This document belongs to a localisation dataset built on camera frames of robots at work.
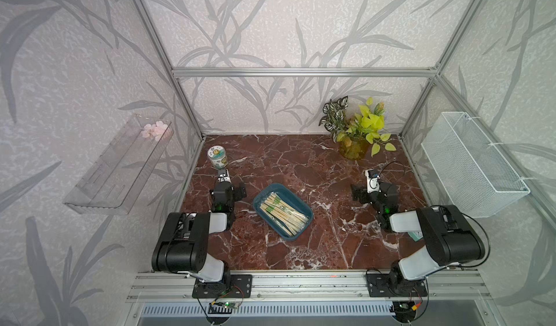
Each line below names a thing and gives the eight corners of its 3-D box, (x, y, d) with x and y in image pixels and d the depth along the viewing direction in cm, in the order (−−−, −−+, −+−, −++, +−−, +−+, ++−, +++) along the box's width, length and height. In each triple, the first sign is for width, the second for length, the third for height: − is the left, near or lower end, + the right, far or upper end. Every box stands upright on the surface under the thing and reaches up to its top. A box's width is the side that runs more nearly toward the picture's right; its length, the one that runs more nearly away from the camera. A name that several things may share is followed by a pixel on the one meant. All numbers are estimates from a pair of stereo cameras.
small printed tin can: (210, 169, 109) (205, 158, 102) (214, 156, 114) (209, 145, 107) (226, 169, 109) (221, 158, 102) (229, 156, 114) (225, 145, 107)
